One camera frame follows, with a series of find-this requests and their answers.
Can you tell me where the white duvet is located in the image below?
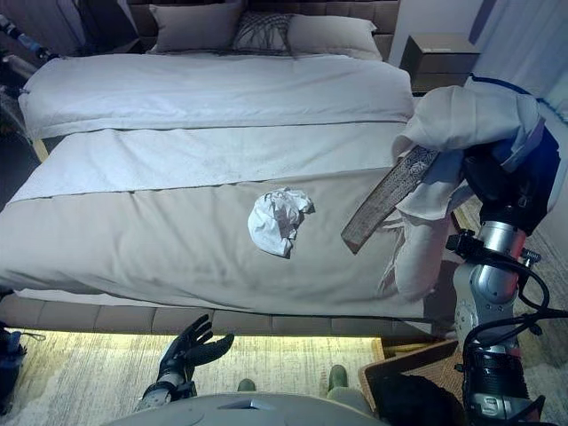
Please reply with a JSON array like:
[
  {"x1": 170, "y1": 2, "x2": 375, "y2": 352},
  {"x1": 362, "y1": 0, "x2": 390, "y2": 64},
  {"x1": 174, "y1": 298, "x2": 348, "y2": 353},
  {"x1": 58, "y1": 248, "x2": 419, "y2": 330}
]
[{"x1": 17, "y1": 52, "x2": 416, "y2": 138}]

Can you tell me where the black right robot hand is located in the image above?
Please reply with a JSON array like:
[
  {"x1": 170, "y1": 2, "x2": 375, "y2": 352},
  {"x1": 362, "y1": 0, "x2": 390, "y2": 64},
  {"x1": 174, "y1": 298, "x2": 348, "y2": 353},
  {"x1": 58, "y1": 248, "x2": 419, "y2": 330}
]
[{"x1": 463, "y1": 126, "x2": 560, "y2": 236}]

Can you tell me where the dark navy garment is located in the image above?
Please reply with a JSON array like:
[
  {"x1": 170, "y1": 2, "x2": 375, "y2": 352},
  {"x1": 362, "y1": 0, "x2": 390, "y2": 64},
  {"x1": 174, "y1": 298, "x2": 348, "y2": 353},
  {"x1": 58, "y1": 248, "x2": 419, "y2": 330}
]
[{"x1": 376, "y1": 375, "x2": 467, "y2": 426}]

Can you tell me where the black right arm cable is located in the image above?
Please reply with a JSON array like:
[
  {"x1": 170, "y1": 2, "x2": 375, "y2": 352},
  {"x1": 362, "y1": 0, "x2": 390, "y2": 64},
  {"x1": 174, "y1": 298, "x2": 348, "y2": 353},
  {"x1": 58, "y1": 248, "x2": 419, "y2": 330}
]
[{"x1": 461, "y1": 259, "x2": 568, "y2": 356}]

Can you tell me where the brown wicker basket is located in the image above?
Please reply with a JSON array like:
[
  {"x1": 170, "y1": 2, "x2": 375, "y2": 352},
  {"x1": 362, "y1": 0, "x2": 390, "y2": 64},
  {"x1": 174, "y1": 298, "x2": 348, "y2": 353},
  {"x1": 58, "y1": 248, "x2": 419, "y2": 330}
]
[{"x1": 358, "y1": 339, "x2": 467, "y2": 426}]

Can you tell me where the silver robot torso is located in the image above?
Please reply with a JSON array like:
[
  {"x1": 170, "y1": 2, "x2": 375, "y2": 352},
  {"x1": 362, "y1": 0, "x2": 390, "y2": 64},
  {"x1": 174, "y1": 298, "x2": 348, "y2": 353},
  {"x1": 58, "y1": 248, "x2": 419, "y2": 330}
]
[{"x1": 101, "y1": 388, "x2": 378, "y2": 426}]

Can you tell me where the beige pillow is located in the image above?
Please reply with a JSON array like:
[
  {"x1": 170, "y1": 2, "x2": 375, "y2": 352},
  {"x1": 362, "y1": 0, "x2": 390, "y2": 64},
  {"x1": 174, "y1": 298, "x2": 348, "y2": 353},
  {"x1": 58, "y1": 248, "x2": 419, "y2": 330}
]
[
  {"x1": 148, "y1": 2, "x2": 243, "y2": 54},
  {"x1": 286, "y1": 15, "x2": 383, "y2": 61}
]

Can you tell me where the beige garment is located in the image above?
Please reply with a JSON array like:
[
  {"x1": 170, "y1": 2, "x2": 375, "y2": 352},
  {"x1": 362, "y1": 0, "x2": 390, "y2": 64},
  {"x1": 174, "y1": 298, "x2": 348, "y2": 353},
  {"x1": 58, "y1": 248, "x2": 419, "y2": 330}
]
[{"x1": 341, "y1": 75, "x2": 549, "y2": 303}]

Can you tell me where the brown nightstand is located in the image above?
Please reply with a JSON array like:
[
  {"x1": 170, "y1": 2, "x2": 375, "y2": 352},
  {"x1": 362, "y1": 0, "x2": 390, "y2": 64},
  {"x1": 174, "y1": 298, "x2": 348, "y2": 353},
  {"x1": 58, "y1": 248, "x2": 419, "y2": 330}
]
[{"x1": 398, "y1": 33, "x2": 483, "y2": 94}]

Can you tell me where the tan padded bed frame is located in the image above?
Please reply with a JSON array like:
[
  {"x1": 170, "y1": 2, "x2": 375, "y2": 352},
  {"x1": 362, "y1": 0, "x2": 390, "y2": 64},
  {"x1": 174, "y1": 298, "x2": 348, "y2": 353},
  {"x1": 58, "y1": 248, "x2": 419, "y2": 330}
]
[{"x1": 0, "y1": 135, "x2": 447, "y2": 345}]

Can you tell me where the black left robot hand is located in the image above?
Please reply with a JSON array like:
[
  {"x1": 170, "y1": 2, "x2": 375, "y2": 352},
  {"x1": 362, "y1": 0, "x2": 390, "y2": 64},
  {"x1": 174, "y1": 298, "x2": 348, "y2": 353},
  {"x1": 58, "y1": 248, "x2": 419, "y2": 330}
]
[{"x1": 158, "y1": 313, "x2": 235, "y2": 387}]

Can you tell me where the black bag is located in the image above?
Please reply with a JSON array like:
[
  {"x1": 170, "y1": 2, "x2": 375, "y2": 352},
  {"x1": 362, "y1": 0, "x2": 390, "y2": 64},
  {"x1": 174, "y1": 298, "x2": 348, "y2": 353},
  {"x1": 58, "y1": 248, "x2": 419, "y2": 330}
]
[{"x1": 0, "y1": 327, "x2": 28, "y2": 414}]

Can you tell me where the patterned decorative pillow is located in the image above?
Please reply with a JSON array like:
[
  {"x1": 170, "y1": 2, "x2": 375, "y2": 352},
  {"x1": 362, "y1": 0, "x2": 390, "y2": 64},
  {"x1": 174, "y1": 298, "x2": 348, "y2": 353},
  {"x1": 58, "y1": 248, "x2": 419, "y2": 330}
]
[{"x1": 230, "y1": 12, "x2": 294, "y2": 57}]

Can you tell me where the blue plastic bottle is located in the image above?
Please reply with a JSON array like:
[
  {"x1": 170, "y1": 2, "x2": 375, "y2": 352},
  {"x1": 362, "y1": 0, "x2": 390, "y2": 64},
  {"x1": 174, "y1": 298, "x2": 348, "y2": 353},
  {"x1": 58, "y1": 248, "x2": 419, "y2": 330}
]
[{"x1": 17, "y1": 33, "x2": 50, "y2": 59}]

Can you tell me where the silver right robot leg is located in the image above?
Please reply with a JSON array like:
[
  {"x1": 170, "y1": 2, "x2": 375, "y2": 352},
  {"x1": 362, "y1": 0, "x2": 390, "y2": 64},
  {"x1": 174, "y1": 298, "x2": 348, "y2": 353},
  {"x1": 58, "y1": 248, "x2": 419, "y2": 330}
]
[{"x1": 326, "y1": 364, "x2": 351, "y2": 400}]

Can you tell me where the white garment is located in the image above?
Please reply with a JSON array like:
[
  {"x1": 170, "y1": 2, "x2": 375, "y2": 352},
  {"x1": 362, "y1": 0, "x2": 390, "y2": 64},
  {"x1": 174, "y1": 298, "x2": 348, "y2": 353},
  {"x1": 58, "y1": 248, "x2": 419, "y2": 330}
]
[{"x1": 247, "y1": 185, "x2": 317, "y2": 259}]

